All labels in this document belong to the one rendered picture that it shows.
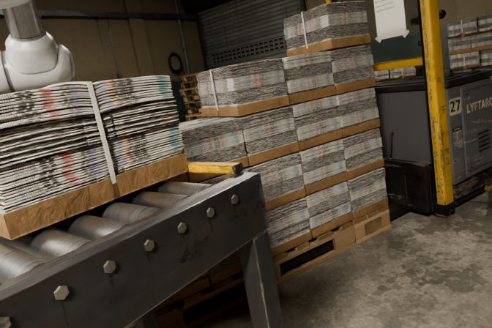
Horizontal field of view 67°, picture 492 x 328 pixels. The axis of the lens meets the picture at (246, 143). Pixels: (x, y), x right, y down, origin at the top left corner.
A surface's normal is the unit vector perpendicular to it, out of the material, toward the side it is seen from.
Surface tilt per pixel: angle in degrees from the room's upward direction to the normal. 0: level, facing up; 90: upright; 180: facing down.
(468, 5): 90
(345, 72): 90
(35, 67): 121
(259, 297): 90
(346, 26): 90
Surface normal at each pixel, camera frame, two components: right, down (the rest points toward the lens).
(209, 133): 0.51, 0.06
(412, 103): -0.85, 0.23
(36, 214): 0.77, 0.03
